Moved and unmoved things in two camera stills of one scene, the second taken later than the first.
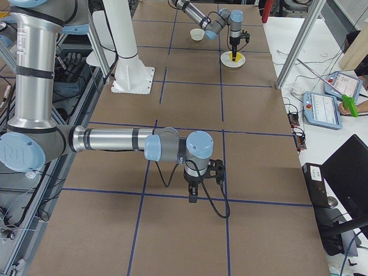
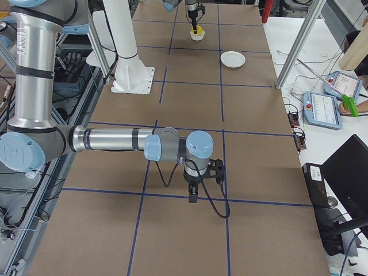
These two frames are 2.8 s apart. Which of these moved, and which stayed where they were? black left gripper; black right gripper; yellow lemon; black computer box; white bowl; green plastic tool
Moved: black left gripper; yellow lemon
Stayed: green plastic tool; white bowl; black right gripper; black computer box
